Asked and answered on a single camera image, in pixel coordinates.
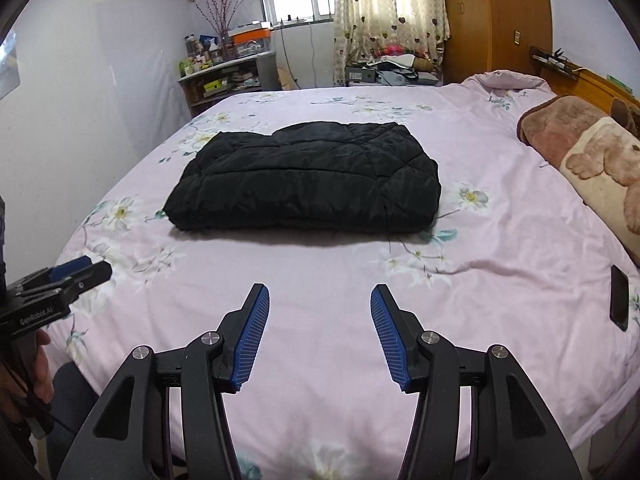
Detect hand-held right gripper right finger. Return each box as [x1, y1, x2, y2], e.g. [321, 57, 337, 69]
[370, 283, 584, 480]

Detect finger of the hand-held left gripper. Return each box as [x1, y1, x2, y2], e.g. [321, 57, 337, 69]
[49, 255, 94, 282]
[60, 260, 114, 295]

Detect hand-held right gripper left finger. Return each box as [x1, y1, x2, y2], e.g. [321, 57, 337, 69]
[57, 283, 271, 480]

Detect black padded jacket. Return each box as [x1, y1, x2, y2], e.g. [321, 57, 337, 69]
[164, 121, 442, 235]

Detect pile of clothes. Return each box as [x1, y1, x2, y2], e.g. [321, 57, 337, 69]
[345, 45, 444, 87]

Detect person's left hand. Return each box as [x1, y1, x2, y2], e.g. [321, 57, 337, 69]
[22, 331, 56, 406]

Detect bed with floral sheet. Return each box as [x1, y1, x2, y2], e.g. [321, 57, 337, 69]
[47, 71, 640, 480]

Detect person's dark trousers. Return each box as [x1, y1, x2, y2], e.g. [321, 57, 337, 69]
[30, 360, 103, 480]

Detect cluttered grey shelf unit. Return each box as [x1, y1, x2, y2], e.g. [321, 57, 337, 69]
[177, 55, 277, 119]

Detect black smartphone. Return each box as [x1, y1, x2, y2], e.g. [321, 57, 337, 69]
[609, 265, 631, 332]

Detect brown bear print blanket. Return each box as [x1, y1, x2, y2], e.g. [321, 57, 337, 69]
[517, 95, 640, 237]

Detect white cabinet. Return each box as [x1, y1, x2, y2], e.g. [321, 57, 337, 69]
[272, 22, 336, 92]

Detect orange storage box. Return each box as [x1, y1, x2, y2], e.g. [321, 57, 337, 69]
[231, 28, 274, 46]

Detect vase of dried branches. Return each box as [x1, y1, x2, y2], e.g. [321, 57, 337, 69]
[194, 0, 256, 61]

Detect wooden headboard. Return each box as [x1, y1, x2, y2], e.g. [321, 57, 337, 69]
[550, 62, 640, 131]

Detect heart print curtain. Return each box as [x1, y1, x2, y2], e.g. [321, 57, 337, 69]
[331, 0, 451, 86]

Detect wooden wardrobe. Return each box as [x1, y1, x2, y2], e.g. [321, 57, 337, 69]
[439, 0, 553, 86]

